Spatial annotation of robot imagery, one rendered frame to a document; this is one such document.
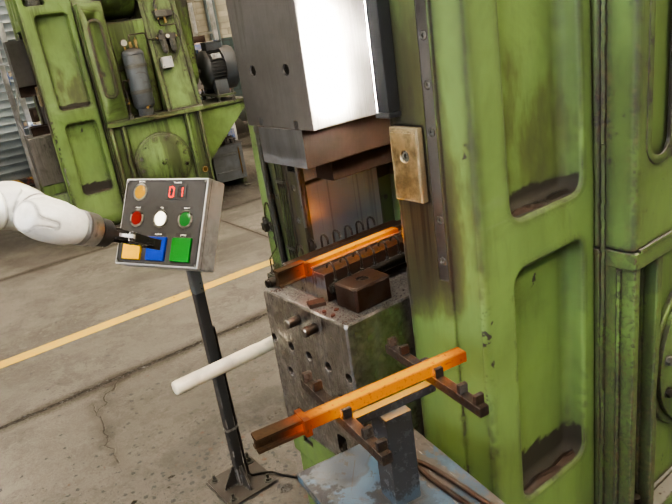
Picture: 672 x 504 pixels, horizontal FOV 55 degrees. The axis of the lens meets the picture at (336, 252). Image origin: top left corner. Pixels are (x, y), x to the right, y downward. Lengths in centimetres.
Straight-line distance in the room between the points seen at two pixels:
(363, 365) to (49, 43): 520
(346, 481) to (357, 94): 89
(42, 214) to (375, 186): 99
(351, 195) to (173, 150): 459
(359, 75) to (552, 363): 92
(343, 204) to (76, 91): 467
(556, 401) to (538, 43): 97
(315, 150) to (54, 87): 496
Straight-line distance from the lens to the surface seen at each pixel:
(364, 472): 150
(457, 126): 139
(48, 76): 634
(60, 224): 165
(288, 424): 120
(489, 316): 150
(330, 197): 196
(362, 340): 160
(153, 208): 213
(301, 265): 170
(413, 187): 148
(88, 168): 649
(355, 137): 166
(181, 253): 201
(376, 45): 146
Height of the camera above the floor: 162
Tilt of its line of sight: 20 degrees down
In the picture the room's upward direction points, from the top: 8 degrees counter-clockwise
